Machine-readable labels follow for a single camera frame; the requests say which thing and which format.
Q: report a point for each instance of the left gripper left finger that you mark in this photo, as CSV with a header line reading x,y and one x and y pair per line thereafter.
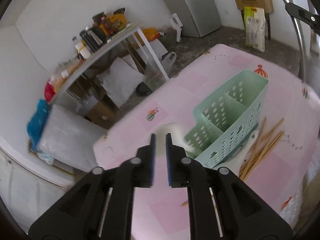
x,y
100,205

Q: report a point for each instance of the yellow plastic bag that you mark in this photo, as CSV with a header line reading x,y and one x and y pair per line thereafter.
x,y
151,34

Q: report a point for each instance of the black thermos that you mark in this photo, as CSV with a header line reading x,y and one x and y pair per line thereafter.
x,y
89,40

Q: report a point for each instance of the white side table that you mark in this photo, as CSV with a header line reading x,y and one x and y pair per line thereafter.
x,y
133,30

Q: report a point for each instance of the red plastic bag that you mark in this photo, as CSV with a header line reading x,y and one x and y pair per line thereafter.
x,y
49,91

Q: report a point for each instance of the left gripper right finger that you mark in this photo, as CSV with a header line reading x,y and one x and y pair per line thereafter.
x,y
221,205

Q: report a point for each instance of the white plastic bottle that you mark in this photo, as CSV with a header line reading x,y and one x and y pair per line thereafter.
x,y
81,47

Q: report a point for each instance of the beige plastic ladle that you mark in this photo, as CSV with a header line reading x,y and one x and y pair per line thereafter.
x,y
235,161

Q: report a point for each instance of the metal ladle spoon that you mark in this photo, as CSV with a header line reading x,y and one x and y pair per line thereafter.
x,y
301,43

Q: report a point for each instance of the bag of bread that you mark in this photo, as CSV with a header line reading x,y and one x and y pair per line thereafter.
x,y
63,73

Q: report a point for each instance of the grey refrigerator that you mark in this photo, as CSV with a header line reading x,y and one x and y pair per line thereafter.
x,y
199,17

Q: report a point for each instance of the rice bag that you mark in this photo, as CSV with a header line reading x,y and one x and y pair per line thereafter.
x,y
255,28

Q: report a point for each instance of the wooden chopstick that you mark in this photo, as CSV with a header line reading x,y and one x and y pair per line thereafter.
x,y
258,157
270,132
185,203
251,152
282,133

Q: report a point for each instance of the blue plastic bag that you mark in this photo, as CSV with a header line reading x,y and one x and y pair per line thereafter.
x,y
37,123

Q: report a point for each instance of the white rice paddle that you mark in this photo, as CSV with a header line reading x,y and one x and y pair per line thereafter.
x,y
177,136

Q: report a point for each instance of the white pillow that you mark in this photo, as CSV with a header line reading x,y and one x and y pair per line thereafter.
x,y
120,81

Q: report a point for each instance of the pink balloon tablecloth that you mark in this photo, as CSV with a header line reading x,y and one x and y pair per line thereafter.
x,y
157,212

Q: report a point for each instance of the snack packages pile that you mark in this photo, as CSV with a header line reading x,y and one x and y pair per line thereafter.
x,y
112,22

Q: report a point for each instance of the grey wrapped mattress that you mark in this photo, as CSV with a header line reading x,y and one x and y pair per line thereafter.
x,y
69,138

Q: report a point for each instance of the mint green utensil caddy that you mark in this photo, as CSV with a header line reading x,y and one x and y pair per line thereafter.
x,y
226,118

